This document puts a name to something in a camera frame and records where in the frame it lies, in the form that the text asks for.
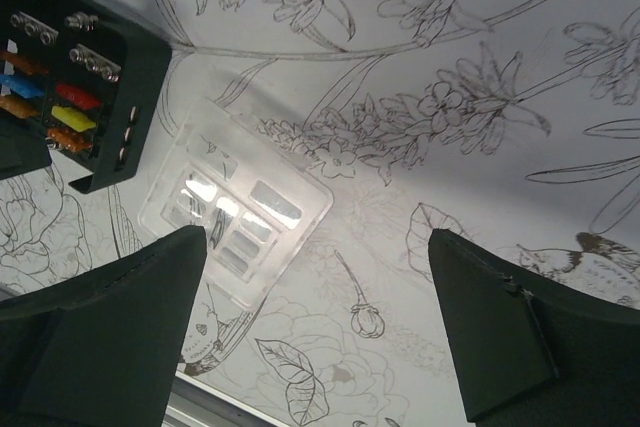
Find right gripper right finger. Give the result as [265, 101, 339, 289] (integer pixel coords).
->
[428, 229, 639, 422]

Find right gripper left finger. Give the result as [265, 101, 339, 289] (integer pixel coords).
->
[1, 226, 207, 426]

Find clear plastic fuse box cover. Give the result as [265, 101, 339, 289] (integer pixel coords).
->
[139, 98, 333, 310]

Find black fuse box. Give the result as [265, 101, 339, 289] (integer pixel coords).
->
[1, 0, 172, 194]

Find red fuse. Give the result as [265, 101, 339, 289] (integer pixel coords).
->
[55, 83, 102, 111]

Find floral patterned table mat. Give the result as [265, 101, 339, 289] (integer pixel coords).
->
[1, 0, 639, 426]

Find aluminium rail frame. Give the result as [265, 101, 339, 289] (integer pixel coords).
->
[162, 372, 285, 427]

